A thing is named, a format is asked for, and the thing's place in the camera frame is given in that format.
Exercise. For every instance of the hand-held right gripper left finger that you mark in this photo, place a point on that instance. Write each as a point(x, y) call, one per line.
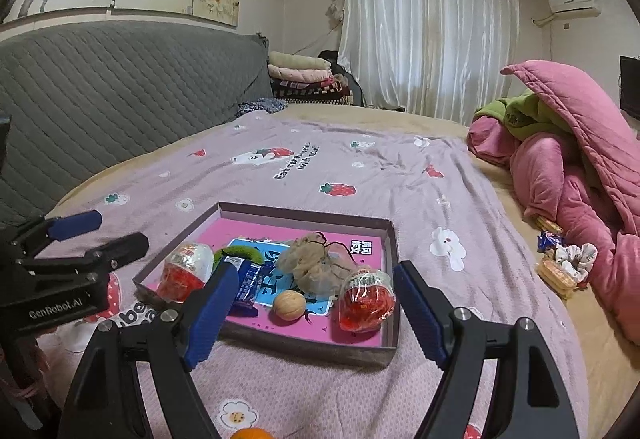
point(210, 319)

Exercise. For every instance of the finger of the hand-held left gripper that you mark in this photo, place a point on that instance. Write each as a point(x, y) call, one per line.
point(75, 225)
point(120, 249)

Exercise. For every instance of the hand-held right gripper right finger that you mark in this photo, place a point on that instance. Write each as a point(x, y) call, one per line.
point(422, 314)

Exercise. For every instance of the red candy egg package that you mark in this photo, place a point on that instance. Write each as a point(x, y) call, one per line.
point(180, 279)
point(365, 304)

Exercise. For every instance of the blue cookie packet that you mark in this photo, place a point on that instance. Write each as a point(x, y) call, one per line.
point(247, 284)

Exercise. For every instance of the walnut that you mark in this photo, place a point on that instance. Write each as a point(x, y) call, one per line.
point(289, 305)

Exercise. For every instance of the grey shallow cardboard box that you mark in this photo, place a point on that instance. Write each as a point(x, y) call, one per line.
point(300, 349)

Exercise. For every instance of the beige mesh bath pouf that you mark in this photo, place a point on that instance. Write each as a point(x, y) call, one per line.
point(310, 269)

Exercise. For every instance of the orange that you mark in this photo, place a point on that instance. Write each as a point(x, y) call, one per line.
point(252, 434)

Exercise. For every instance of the grey quilted sofa cover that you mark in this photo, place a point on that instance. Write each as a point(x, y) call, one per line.
point(125, 94)

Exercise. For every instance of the small basket with wrappers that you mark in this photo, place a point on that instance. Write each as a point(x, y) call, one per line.
point(557, 275)

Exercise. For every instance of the blue candy wrapper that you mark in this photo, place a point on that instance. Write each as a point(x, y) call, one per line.
point(549, 240)

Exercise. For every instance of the small yellow snack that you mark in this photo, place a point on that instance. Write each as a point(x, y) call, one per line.
point(547, 222)

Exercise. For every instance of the white patterned scrunchie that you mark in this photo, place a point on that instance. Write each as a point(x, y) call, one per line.
point(577, 259)

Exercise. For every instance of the purple strawberry printed blanket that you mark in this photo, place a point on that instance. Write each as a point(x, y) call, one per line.
point(350, 159)

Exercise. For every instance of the dark blue patterned cloth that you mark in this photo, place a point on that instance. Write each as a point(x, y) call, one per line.
point(260, 108)

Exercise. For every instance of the green blanket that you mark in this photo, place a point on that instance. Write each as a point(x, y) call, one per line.
point(520, 114)

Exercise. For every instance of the black bag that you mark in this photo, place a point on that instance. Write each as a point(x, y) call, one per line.
point(356, 89)

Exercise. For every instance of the folded blankets stack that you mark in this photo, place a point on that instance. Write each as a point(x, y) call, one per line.
point(310, 91)

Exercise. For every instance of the pink folded blanket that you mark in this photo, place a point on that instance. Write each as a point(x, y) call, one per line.
point(300, 74)

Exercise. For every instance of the pink quilt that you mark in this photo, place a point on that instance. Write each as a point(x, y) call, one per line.
point(565, 104)

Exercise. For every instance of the cream folded blanket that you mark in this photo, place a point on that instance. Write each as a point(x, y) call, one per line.
point(297, 60)

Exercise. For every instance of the white curtain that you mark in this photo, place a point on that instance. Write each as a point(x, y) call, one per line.
point(425, 29)

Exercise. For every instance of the white air conditioner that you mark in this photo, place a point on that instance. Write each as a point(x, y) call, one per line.
point(574, 1)

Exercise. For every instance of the black wall television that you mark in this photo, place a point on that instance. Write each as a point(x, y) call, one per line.
point(631, 84)

